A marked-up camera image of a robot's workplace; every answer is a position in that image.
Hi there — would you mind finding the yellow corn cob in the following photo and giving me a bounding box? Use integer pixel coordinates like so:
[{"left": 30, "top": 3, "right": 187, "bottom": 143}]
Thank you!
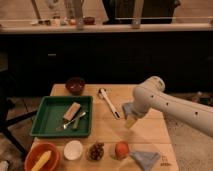
[{"left": 31, "top": 151, "right": 51, "bottom": 171}]

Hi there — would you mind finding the orange fruit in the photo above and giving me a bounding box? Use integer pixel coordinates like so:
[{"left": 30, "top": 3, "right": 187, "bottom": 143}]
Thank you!
[{"left": 115, "top": 141, "right": 130, "bottom": 159}]

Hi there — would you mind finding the orange plastic bowl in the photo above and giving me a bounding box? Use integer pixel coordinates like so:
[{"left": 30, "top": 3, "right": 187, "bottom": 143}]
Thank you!
[{"left": 24, "top": 142, "right": 60, "bottom": 171}]

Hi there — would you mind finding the white paper cup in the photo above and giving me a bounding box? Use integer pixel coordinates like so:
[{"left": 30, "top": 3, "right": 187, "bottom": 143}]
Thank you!
[{"left": 63, "top": 140, "right": 83, "bottom": 161}]

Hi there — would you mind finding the bunch of dark grapes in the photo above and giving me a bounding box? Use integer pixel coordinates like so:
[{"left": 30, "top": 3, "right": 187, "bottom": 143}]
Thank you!
[{"left": 88, "top": 142, "right": 104, "bottom": 161}]

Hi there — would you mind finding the brown wooden block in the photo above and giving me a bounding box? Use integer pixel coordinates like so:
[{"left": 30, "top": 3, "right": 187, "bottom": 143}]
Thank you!
[{"left": 63, "top": 102, "right": 81, "bottom": 121}]

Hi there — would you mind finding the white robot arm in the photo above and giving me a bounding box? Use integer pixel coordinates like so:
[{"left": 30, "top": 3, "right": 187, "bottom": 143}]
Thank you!
[{"left": 125, "top": 76, "right": 213, "bottom": 138}]

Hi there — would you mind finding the long grey counter shelf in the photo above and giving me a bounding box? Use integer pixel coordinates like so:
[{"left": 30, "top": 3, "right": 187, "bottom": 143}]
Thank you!
[{"left": 0, "top": 23, "right": 213, "bottom": 34}]

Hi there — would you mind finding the metal fork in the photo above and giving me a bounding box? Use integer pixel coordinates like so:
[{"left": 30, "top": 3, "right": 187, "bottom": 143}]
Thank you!
[{"left": 56, "top": 111, "right": 86, "bottom": 131}]

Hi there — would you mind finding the folded blue grey cloth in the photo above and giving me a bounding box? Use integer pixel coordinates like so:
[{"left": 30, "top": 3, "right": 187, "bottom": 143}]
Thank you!
[{"left": 129, "top": 151, "right": 160, "bottom": 171}]

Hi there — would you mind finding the black office chair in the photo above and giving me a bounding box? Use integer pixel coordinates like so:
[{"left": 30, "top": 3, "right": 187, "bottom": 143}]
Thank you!
[{"left": 0, "top": 71, "right": 36, "bottom": 158}]

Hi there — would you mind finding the blue grey sponge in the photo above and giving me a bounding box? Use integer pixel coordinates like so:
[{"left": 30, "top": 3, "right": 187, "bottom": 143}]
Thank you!
[{"left": 122, "top": 102, "right": 133, "bottom": 117}]

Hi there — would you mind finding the green handled utensil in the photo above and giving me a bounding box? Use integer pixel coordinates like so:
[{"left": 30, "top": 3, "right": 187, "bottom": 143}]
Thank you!
[{"left": 72, "top": 118, "right": 80, "bottom": 130}]

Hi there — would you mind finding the small red bowl on counter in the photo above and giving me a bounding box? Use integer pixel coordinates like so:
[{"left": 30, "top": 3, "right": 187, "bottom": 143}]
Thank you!
[{"left": 83, "top": 17, "right": 95, "bottom": 25}]

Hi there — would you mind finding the dark red bowl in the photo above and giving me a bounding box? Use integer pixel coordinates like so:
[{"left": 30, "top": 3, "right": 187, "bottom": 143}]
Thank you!
[{"left": 65, "top": 77, "right": 85, "bottom": 95}]

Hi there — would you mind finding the green plastic tray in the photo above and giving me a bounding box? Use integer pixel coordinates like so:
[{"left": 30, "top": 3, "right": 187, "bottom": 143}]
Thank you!
[{"left": 30, "top": 96, "right": 93, "bottom": 138}]

